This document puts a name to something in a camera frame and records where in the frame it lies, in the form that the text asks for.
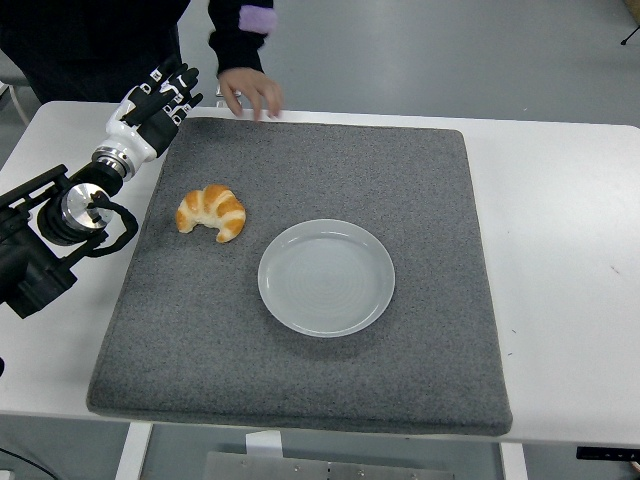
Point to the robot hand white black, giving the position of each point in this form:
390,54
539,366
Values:
131,134

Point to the person's hand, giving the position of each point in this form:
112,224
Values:
250,90

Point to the croissant bread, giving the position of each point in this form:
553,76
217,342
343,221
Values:
220,202

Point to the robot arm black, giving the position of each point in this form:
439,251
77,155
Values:
30,270

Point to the round grey plate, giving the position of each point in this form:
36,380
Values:
326,280

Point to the grey metal plate with screws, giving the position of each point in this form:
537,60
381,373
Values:
330,467

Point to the grey felt mat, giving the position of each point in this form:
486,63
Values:
310,165

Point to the person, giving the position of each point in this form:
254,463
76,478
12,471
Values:
90,45

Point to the white table leg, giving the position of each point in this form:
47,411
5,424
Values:
513,462
132,452

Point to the white paper label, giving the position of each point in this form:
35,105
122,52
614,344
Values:
263,444

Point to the black tripod leg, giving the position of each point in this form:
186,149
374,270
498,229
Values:
631,36

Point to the black table control box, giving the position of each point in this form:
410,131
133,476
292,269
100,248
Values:
607,453

